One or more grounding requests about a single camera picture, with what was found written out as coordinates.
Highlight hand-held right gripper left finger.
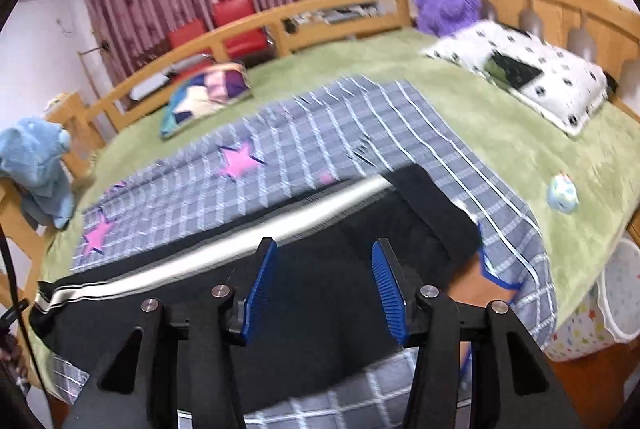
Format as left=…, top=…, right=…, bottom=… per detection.
left=60, top=236, right=278, bottom=429

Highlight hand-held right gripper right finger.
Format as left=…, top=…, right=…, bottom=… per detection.
left=370, top=237, right=583, bottom=429

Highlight black pants with white waistband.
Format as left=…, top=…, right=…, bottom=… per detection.
left=30, top=164, right=483, bottom=415

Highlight grey checked quilt pink stars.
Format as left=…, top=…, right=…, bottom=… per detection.
left=50, top=78, right=558, bottom=429

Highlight star-printed white sheet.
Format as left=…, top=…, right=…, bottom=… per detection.
left=545, top=284, right=616, bottom=362

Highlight small light blue toy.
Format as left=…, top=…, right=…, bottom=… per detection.
left=546, top=172, right=578, bottom=211

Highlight green fleece bed blanket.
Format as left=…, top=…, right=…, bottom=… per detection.
left=25, top=22, right=640, bottom=360

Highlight colourful geometric cushion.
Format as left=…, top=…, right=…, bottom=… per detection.
left=160, top=62, right=252, bottom=139

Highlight white plastic basket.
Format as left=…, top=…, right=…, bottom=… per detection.
left=597, top=234, right=640, bottom=345

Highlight dark green cloth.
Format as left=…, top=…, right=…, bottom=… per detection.
left=482, top=52, right=543, bottom=90

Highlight light blue fleece garment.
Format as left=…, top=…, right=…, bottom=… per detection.
left=0, top=116, right=76, bottom=230

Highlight red chair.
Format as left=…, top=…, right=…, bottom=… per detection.
left=167, top=19, right=208, bottom=51
left=211, top=0, right=269, bottom=62

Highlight white pillow black flower print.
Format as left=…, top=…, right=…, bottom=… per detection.
left=422, top=20, right=608, bottom=137

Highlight purple plush toy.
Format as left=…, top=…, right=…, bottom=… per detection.
left=412, top=0, right=483, bottom=37

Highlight black cable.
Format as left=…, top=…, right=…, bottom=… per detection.
left=0, top=224, right=53, bottom=429

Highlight wooden bed frame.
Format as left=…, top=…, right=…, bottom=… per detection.
left=0, top=0, right=640, bottom=429

